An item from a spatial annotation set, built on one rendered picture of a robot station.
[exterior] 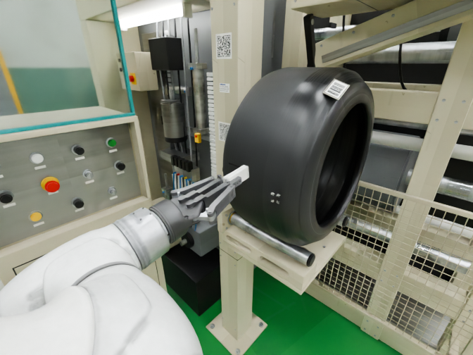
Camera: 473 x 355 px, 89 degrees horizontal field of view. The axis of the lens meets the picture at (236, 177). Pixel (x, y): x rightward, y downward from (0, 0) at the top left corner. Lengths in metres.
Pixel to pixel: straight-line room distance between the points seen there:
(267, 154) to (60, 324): 0.48
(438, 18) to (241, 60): 0.59
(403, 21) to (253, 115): 0.61
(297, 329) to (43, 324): 1.60
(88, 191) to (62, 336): 0.89
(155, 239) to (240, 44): 0.67
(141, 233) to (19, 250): 0.74
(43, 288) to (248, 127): 0.50
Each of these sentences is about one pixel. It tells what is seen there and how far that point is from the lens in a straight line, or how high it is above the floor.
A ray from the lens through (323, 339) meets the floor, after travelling 1.78.
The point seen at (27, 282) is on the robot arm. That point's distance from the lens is 0.40.
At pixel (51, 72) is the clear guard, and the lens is 1.00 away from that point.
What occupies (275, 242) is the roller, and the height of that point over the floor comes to 0.91.
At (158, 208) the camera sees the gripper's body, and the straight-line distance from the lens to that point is 0.43.
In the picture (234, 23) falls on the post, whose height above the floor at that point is 1.57.
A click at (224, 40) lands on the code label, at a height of 1.53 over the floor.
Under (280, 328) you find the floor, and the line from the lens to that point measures 1.75.
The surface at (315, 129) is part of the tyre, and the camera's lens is 0.59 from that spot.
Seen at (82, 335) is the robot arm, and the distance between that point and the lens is 0.25.
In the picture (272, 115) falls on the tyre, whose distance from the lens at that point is 0.62.
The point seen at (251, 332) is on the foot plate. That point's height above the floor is 0.01.
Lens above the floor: 1.45
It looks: 25 degrees down
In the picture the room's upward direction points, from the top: straight up
